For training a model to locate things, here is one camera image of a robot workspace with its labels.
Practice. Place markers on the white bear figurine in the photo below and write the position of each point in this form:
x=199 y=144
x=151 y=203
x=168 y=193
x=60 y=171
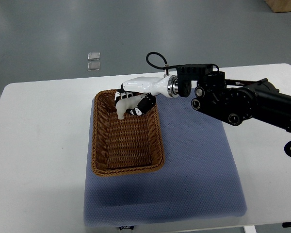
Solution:
x=130 y=104

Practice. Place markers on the blue fabric mat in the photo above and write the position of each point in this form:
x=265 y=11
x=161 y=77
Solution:
x=199 y=178

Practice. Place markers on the brown wicker basket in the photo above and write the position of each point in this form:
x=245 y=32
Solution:
x=122 y=147

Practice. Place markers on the brown cardboard box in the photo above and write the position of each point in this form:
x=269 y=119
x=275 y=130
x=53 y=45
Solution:
x=279 y=6

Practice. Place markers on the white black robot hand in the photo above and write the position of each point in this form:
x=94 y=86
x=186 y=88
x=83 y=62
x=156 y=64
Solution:
x=151 y=87

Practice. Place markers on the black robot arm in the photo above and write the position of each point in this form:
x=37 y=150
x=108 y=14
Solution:
x=232 y=101

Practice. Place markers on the lower metal floor plate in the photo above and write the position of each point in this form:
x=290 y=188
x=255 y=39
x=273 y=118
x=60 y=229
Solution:
x=94 y=66

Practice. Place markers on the metal floor plate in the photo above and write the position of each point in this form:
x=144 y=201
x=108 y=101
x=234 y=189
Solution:
x=94 y=66
x=92 y=56

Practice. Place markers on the black label tag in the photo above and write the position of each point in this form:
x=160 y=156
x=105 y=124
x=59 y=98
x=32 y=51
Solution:
x=126 y=227

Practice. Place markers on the upper metal floor plate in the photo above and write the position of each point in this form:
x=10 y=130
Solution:
x=92 y=56

